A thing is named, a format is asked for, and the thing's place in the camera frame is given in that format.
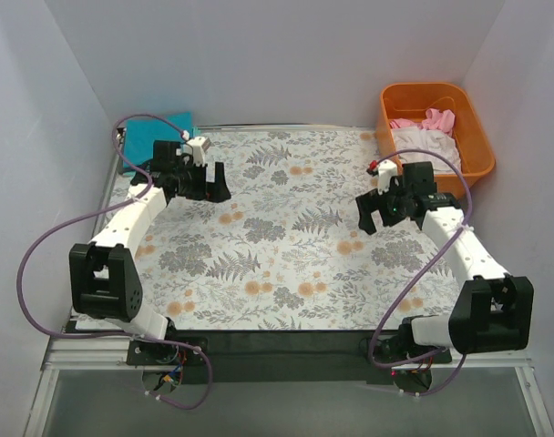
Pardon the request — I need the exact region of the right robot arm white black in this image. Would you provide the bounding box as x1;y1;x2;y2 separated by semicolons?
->
356;159;534;365

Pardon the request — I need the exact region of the aluminium frame rail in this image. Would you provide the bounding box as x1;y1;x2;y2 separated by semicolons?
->
42;337;533;371

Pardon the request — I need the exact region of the orange plastic basket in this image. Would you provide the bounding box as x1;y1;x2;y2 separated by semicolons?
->
375;82;496;187

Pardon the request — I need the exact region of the pink garment in basket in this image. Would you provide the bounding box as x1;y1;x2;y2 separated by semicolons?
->
390;108;456;137

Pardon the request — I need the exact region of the floral patterned table mat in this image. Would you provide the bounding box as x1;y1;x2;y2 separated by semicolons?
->
134;129;459;330

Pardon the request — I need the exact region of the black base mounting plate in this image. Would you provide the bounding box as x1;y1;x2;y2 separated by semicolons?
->
126;330;452;386

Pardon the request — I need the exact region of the white garment in basket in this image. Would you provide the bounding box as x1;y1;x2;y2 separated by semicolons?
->
391;127;461;174

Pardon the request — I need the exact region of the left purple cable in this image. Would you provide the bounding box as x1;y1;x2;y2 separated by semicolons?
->
15;113;214;411

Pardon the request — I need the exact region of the folded dark grey t shirt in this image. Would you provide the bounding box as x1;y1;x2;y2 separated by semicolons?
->
117;159;135;175

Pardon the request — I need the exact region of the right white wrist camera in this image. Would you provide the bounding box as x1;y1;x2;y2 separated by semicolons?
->
366;159;398;194

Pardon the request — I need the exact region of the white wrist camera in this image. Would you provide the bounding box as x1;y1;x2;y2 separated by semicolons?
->
181;136;211;167
366;159;398;194

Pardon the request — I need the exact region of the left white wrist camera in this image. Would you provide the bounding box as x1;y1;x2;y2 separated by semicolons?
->
181;136;211;167

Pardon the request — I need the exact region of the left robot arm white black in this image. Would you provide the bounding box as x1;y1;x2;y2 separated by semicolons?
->
69;137;231;364

